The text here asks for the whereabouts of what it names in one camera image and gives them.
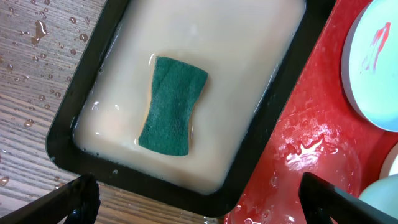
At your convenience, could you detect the light blue plate far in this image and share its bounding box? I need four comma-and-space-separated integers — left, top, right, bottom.
341, 0, 397, 133

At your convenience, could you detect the black tray with soapy water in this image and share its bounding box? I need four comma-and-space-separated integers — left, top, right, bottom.
46, 0, 336, 217

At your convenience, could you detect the light green plate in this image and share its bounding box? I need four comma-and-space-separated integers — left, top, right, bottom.
359, 174, 398, 218

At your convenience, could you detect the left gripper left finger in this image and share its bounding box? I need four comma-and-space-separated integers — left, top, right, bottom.
1, 174, 101, 223

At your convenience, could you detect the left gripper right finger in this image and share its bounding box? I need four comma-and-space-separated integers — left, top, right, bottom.
298, 172, 397, 224

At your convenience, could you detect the white plate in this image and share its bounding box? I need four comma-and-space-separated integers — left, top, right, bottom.
379, 144, 398, 179

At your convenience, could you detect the red plastic tray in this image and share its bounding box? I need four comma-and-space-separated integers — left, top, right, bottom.
225, 0, 397, 223

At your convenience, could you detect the green scouring sponge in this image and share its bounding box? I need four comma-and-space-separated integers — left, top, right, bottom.
138, 57, 208, 156

